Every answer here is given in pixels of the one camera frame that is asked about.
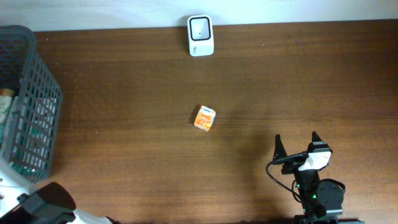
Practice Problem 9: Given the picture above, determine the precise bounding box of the orange tissue pack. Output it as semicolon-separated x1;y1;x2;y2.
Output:
193;105;216;132

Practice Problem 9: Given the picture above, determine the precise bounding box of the white bamboo print tube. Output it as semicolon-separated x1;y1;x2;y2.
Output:
0;88;15;125

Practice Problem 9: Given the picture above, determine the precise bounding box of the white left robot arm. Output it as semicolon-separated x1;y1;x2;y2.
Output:
1;160;118;224

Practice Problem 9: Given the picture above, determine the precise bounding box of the white barcode scanner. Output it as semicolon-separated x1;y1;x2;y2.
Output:
187;15;215;57

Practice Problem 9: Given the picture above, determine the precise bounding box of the dark grey plastic basket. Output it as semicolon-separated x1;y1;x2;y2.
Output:
1;25;63;184

